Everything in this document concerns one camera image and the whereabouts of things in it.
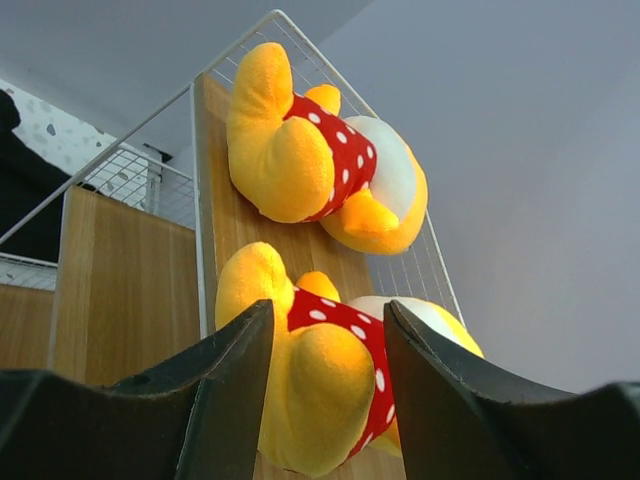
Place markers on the white wire wooden shelf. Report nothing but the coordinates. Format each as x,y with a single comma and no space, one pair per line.
134,281

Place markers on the yellow polka-dot plush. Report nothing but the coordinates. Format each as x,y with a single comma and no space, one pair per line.
329,393
297,160

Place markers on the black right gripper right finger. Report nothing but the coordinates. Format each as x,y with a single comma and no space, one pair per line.
462,417

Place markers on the black printed shirt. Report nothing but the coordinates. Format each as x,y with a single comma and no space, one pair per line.
26,181

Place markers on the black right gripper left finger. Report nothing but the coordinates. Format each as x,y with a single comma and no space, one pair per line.
196,415

